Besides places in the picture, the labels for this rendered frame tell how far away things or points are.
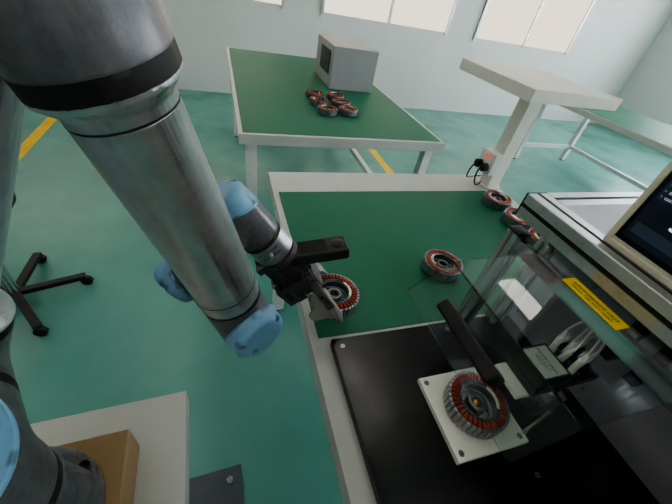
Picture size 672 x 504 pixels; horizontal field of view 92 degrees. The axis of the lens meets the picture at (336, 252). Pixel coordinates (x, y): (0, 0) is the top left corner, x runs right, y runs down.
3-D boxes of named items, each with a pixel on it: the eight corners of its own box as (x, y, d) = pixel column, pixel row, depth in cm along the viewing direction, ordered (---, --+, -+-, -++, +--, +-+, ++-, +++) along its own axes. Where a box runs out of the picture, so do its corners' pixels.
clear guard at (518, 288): (506, 465, 33) (539, 443, 29) (407, 290, 50) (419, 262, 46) (701, 400, 43) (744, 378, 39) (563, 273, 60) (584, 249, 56)
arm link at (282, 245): (277, 212, 59) (284, 241, 53) (290, 228, 62) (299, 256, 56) (243, 234, 60) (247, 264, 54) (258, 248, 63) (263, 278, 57)
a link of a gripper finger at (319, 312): (323, 332, 69) (299, 298, 67) (346, 318, 69) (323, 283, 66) (322, 339, 66) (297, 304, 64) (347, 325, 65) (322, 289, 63)
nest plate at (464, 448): (456, 465, 54) (459, 463, 53) (416, 381, 65) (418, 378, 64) (526, 443, 59) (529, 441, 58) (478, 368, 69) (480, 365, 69)
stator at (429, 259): (454, 260, 100) (459, 251, 97) (461, 287, 91) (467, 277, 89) (419, 254, 100) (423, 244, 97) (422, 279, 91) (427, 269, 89)
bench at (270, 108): (242, 257, 194) (238, 133, 146) (230, 133, 325) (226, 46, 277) (405, 246, 228) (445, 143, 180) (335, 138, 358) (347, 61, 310)
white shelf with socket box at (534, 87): (466, 224, 118) (536, 89, 88) (420, 174, 144) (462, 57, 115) (540, 221, 128) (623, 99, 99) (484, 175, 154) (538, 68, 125)
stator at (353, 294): (314, 323, 68) (316, 312, 66) (303, 285, 76) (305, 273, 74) (363, 317, 72) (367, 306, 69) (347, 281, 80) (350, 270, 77)
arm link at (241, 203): (188, 206, 51) (227, 168, 52) (234, 246, 58) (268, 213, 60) (202, 223, 45) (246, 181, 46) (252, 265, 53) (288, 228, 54)
